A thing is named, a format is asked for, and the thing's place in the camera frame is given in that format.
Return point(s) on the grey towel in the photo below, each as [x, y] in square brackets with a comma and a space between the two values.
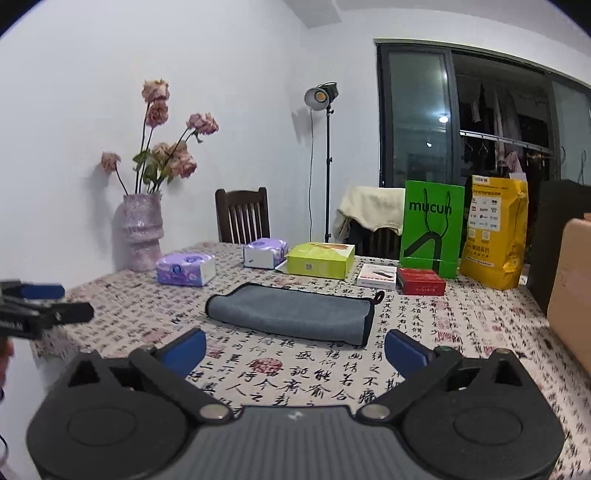
[286, 314]

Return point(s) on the red flat box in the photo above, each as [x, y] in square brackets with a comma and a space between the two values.
[421, 281]

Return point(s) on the dark wooden chair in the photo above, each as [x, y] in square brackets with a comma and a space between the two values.
[242, 217]

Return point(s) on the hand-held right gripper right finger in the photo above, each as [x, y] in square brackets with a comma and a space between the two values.
[405, 353]

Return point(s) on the pink speckled vase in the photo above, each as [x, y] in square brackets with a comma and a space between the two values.
[137, 230]

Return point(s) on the dried pink roses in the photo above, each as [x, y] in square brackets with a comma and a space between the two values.
[178, 157]

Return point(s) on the cream cloth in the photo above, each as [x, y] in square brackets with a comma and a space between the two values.
[369, 207]

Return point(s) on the white flat box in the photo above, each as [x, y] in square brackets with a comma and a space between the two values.
[376, 276]

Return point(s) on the studio light on stand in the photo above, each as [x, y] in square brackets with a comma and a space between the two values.
[328, 161]

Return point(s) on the hanging clothes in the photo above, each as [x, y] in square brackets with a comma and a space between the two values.
[501, 120]

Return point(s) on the brown cardboard box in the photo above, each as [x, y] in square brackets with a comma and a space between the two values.
[572, 295]

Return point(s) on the dark chair under cloth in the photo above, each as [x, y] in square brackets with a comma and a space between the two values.
[383, 242]

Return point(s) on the yellow plastic bag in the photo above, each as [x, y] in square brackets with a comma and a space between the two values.
[494, 235]

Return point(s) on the green paper bag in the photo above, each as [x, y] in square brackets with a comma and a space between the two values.
[431, 230]

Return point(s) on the calligraphy printed tablecloth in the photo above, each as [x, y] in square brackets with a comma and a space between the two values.
[323, 369]

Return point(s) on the dark framed window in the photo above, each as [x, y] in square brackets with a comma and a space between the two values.
[415, 115]

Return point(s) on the lime green box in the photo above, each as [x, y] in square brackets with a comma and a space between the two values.
[318, 263]

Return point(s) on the black box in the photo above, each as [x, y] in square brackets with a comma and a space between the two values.
[551, 230]

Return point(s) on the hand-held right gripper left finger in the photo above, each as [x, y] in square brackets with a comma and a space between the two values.
[185, 350]

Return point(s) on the white purple tissue pack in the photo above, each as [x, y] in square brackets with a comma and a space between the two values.
[264, 253]

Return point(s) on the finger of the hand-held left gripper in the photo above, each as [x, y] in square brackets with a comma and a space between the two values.
[41, 291]
[69, 312]

